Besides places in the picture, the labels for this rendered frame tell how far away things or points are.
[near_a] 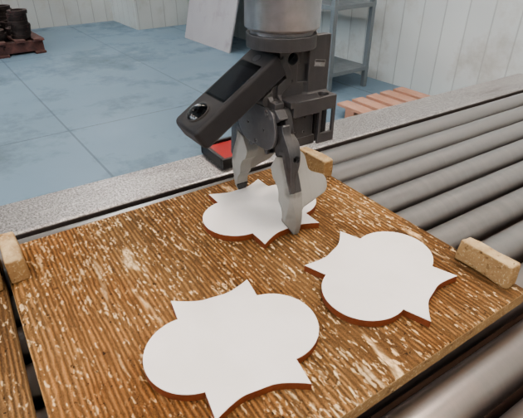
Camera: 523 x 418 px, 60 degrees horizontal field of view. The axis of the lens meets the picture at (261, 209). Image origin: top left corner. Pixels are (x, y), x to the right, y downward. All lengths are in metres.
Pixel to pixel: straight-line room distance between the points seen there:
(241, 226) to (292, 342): 0.18
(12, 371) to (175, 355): 0.13
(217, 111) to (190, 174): 0.26
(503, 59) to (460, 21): 0.46
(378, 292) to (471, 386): 0.10
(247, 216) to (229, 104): 0.15
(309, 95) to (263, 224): 0.15
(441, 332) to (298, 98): 0.26
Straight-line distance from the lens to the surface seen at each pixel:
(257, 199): 0.56
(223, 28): 5.67
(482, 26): 3.98
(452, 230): 0.59
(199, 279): 0.45
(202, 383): 0.36
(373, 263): 0.47
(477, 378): 0.43
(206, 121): 0.44
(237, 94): 0.44
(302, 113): 0.48
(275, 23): 0.44
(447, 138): 0.87
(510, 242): 0.60
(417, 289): 0.45
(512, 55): 3.88
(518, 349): 0.47
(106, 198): 0.65
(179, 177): 0.68
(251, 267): 0.46
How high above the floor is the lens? 1.23
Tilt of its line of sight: 32 degrees down
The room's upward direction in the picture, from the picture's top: straight up
